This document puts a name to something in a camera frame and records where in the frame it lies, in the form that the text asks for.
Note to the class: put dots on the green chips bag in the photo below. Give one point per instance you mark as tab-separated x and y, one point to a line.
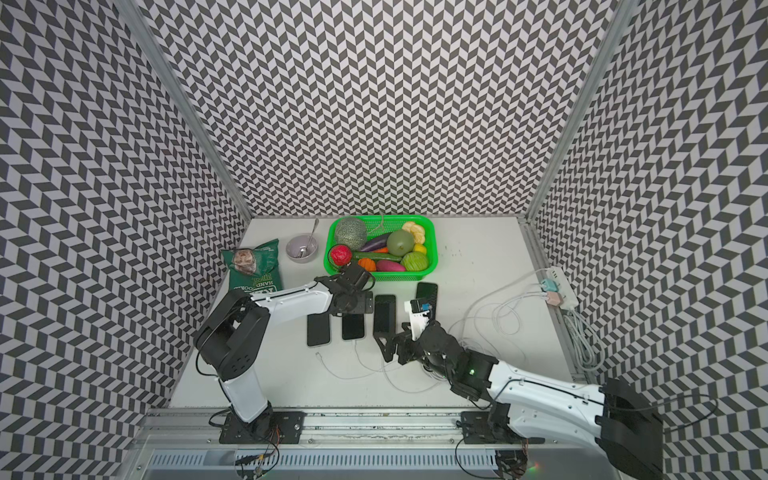
254	270

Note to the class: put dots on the cream cauliflower toy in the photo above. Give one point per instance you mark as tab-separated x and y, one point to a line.
417	231

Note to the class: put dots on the green plastic basket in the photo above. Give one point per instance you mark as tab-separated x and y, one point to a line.
389	266

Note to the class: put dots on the green round fruit toy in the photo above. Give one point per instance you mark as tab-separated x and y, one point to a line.
400	242

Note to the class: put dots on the light green cabbage toy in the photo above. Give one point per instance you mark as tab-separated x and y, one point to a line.
415	261

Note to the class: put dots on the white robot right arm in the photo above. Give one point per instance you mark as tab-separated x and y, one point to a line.
612	419

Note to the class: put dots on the orange pumpkin toy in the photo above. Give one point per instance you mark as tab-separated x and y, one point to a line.
367	264

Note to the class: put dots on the metal spoon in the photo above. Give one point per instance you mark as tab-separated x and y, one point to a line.
309	240

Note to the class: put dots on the white power strip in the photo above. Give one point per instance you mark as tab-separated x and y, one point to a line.
569	299

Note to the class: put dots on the phone light case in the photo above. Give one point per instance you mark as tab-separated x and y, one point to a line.
318	330
353	326

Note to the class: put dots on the pink usb charger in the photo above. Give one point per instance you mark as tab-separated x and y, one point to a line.
556	299

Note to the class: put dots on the purple eggplant toy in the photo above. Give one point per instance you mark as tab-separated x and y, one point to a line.
376	243

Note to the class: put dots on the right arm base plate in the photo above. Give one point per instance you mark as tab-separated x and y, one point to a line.
478	428

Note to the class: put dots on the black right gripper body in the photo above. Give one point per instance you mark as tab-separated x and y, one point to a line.
412	350

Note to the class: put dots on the netted green melon toy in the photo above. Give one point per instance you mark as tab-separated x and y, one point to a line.
351	232

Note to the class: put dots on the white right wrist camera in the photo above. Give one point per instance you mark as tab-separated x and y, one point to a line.
419	311

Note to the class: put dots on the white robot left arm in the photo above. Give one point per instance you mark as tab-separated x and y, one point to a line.
230	338

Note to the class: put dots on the grey bowl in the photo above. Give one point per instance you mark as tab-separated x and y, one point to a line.
293	249

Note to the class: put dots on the aluminium front rail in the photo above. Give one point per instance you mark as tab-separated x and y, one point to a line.
368	427

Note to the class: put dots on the teal usb charger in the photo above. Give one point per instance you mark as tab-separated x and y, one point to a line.
549	285

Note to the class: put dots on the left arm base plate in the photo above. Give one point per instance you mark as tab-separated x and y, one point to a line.
279	427

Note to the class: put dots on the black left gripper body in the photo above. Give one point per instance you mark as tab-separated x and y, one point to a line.
359	304

